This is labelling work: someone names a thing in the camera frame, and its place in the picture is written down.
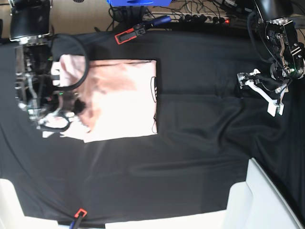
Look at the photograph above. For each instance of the blue-handled red black clamp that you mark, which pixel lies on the blue-handled red black clamp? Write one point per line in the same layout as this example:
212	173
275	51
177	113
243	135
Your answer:
140	29

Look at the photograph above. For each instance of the light pink T-shirt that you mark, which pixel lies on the light pink T-shirt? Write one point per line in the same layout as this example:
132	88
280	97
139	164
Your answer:
120	99

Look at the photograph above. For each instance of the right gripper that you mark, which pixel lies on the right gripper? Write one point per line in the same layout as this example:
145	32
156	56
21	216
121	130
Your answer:
67	111

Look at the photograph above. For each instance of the blue plastic object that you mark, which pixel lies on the blue plastic object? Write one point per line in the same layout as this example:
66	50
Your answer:
120	3

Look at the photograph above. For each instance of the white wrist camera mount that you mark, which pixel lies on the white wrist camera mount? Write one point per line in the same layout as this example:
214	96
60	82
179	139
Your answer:
51	132
267	95

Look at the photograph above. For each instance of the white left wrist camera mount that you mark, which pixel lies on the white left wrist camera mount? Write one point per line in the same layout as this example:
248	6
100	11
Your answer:
267	95

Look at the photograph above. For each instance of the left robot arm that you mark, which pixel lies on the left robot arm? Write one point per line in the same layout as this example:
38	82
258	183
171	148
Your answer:
275	40

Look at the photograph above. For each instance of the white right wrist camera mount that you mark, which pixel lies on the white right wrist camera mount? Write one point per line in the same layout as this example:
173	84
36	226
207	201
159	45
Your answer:
51	132

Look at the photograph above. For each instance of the red black clamp bottom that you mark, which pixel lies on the red black clamp bottom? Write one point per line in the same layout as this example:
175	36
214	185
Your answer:
78	218

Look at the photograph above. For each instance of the black tablecloth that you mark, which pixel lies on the black tablecloth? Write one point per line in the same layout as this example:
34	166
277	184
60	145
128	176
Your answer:
206	135

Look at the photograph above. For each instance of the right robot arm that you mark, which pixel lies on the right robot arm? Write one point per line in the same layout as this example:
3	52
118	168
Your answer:
46	104

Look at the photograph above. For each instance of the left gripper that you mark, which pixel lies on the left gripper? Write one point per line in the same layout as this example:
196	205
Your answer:
241	89

